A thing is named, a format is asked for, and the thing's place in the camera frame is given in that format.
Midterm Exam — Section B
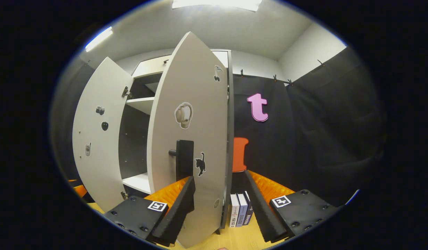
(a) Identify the black backdrop cloth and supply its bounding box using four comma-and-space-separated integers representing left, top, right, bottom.
49, 45, 388, 209

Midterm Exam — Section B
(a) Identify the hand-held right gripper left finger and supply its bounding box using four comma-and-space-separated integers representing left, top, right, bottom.
104, 175, 196, 247

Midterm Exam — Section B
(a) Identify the black door handle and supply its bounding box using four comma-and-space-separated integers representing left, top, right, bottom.
169, 140, 195, 181

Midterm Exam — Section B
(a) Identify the ceiling light panel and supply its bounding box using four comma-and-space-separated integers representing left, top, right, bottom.
85, 26, 113, 52
172, 0, 263, 13

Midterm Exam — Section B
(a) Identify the white cabinet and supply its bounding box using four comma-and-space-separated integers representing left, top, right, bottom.
118, 50, 234, 230

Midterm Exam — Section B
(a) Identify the white cabinet door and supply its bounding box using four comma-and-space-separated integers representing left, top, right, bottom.
72, 57, 135, 213

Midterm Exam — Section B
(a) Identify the grey-blue book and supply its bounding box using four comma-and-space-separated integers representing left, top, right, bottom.
236, 193, 248, 227

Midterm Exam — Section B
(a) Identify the dark blue book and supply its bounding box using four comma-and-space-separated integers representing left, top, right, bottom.
242, 191, 255, 225

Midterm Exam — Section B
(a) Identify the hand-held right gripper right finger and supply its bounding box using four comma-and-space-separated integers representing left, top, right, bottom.
243, 169, 340, 243

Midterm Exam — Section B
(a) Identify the white cabinet door cat sticker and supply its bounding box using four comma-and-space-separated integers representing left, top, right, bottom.
147, 31, 230, 249

